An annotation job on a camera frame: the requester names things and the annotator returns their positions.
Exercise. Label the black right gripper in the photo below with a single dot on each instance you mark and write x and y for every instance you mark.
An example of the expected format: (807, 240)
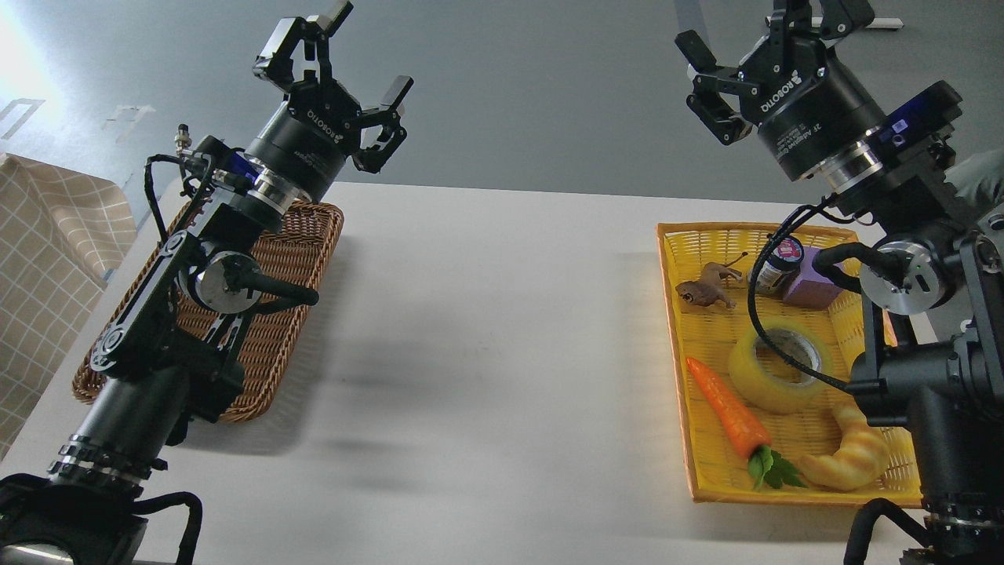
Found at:
(804, 103)

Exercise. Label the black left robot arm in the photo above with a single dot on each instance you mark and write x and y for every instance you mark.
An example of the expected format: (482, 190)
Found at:
(172, 353)

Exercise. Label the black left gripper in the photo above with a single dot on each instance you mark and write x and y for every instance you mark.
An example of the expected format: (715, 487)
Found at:
(305, 141)

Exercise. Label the purple foam block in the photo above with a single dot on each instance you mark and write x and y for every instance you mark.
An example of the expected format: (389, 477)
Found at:
(808, 288)

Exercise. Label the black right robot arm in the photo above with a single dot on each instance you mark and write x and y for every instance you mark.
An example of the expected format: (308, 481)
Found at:
(931, 287)

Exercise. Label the brown wicker basket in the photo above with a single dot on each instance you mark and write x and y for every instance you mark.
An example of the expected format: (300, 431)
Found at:
(300, 254)

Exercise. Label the toy croissant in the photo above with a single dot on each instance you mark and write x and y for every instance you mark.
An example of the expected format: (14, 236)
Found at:
(861, 458)

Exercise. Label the orange toy carrot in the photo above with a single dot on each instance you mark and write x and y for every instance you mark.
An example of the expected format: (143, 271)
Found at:
(747, 435)

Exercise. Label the brown toy animal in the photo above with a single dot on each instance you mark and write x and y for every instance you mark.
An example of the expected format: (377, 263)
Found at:
(710, 287)

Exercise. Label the beige checkered cloth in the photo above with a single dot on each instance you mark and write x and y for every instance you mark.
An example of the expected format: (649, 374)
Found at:
(62, 234)

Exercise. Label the yellow plastic basket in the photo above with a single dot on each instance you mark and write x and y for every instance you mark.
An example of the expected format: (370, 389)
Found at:
(716, 473)

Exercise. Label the yellow tape roll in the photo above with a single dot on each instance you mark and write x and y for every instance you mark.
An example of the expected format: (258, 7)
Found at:
(765, 380)

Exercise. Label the white metal stand base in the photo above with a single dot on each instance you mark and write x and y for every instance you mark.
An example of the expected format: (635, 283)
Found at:
(878, 23)

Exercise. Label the small dark jar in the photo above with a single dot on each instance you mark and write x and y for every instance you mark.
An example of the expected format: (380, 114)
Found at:
(780, 266)

